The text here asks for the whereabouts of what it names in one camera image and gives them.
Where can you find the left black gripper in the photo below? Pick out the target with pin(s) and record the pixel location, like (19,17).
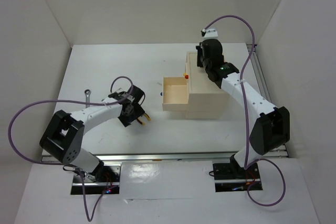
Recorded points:
(138,112)

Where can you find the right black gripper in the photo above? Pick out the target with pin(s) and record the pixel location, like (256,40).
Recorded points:
(199,52)

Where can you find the silver wrench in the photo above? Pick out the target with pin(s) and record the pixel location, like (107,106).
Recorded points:
(87,93)

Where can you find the beige blue-knob drawer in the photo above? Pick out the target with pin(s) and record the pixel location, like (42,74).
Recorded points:
(175,94)

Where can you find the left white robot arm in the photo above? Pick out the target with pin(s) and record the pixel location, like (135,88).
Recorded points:
(63,136)

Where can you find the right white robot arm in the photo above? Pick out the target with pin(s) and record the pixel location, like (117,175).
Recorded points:
(267,126)

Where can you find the beige drawer cabinet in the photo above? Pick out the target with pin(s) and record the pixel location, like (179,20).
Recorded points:
(205,99)

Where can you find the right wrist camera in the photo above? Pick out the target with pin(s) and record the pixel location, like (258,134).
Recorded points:
(209,33)

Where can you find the aluminium front rail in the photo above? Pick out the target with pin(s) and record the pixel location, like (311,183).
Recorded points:
(165,156)

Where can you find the aluminium side rail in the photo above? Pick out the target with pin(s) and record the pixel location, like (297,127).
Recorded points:
(258,72)

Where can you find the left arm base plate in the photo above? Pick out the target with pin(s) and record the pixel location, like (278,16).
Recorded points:
(108,180)

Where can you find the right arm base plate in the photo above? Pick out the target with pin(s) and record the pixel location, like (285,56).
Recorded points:
(226,180)

